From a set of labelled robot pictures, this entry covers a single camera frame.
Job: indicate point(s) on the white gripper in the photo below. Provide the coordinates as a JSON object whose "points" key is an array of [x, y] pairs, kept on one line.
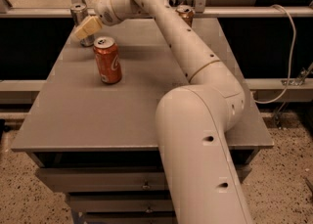
{"points": [[104, 10]]}

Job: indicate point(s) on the silver blue redbull can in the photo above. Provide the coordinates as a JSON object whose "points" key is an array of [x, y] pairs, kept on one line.
{"points": [[79, 13]]}

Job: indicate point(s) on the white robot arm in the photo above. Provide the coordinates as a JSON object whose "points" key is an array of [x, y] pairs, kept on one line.
{"points": [[192, 120]]}

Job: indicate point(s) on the red coca-cola can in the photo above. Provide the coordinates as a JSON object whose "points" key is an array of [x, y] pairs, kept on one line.
{"points": [[107, 59]]}

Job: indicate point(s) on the gold soda can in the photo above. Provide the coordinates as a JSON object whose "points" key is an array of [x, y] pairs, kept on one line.
{"points": [[186, 13]]}

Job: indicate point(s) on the grey drawer cabinet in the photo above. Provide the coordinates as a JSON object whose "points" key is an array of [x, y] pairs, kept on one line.
{"points": [[77, 121]]}

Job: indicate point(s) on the top grey drawer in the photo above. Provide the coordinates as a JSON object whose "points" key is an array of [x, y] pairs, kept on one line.
{"points": [[110, 179]]}

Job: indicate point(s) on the grey drawer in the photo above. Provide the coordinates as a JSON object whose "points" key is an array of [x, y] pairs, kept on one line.
{"points": [[166, 218], [110, 179], [151, 201]]}

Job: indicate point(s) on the middle grey drawer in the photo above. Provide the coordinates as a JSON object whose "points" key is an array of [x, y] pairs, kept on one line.
{"points": [[151, 201]]}

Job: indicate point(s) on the bottom grey drawer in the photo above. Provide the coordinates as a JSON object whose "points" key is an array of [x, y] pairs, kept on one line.
{"points": [[166, 218]]}

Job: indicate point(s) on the metal railing frame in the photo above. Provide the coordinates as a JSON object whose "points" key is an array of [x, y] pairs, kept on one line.
{"points": [[39, 12]]}

